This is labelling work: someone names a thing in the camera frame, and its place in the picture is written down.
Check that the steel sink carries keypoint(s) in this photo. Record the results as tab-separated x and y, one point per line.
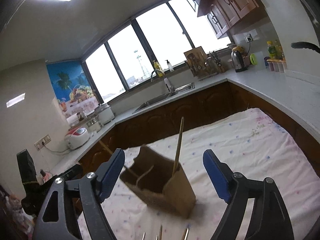
165	96

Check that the steel electric kettle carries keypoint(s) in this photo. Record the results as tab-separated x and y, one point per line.
238	61

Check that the white red rice cooker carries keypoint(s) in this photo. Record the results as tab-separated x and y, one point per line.
76	137

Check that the white cooker pot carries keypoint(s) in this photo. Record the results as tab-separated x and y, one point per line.
104	113

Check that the wooden utensil holder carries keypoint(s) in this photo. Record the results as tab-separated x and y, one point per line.
151	178

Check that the kitchen faucet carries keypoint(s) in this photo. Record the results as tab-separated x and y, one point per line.
166	81

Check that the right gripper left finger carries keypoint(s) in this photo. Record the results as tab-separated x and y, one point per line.
57	218

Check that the wooden chopstick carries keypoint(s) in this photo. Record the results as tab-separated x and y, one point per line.
178	148

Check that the floral white tablecloth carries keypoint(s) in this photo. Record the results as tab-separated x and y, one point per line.
249	142

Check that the fruit poster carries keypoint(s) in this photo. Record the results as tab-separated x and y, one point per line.
72	88

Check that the upper wooden cabinets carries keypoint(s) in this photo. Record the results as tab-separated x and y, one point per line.
227	17

